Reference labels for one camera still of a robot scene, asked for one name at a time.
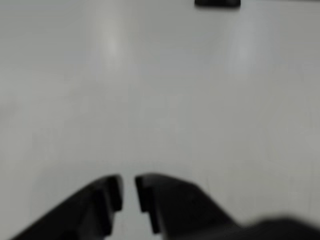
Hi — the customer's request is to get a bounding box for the black flat object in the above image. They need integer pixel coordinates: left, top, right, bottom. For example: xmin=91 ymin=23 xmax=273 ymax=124
xmin=194 ymin=0 xmax=242 ymax=10

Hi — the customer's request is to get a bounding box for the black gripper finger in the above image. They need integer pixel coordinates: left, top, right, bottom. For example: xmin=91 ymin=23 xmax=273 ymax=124
xmin=11 ymin=174 xmax=124 ymax=240
xmin=134 ymin=172 xmax=241 ymax=240

